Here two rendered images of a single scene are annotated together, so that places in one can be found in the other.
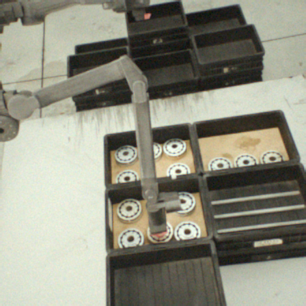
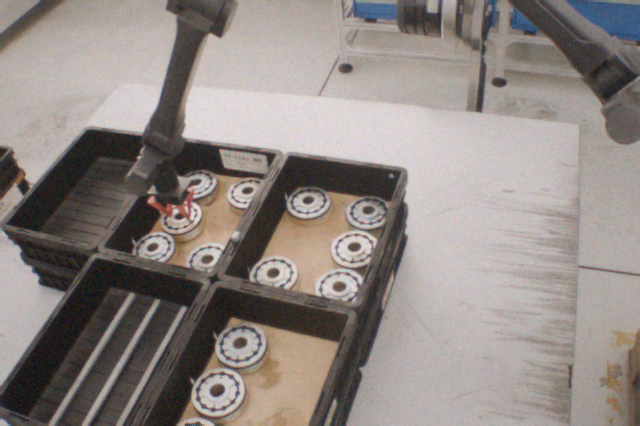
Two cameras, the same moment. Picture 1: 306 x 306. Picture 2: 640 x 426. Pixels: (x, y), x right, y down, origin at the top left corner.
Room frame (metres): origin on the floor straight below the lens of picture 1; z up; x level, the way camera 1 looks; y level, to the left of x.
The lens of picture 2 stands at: (1.72, -0.85, 1.88)
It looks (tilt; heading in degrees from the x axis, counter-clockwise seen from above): 45 degrees down; 112
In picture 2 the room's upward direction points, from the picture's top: 8 degrees counter-clockwise
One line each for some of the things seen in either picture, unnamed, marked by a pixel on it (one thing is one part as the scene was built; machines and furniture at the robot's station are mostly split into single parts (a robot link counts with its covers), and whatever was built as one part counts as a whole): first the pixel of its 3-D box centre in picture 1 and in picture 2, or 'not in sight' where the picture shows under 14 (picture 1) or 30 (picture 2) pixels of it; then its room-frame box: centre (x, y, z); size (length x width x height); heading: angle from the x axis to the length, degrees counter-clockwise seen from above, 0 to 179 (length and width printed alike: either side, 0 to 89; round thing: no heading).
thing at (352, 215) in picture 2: (126, 154); (368, 212); (1.44, 0.12, 0.86); 0.10 x 0.10 x 0.01
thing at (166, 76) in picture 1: (167, 88); not in sight; (2.44, -0.17, 0.31); 0.40 x 0.30 x 0.34; 89
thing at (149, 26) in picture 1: (158, 44); not in sight; (2.83, -0.17, 0.37); 0.40 x 0.30 x 0.45; 89
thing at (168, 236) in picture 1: (160, 231); (181, 217); (1.01, 0.03, 0.86); 0.10 x 0.10 x 0.01
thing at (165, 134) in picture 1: (151, 162); (320, 240); (1.36, 0.01, 0.87); 0.40 x 0.30 x 0.11; 87
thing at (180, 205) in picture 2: not in sight; (178, 203); (1.02, 0.03, 0.91); 0.07 x 0.07 x 0.09; 88
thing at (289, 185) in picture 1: (259, 207); (114, 359); (1.04, -0.37, 0.87); 0.40 x 0.30 x 0.11; 87
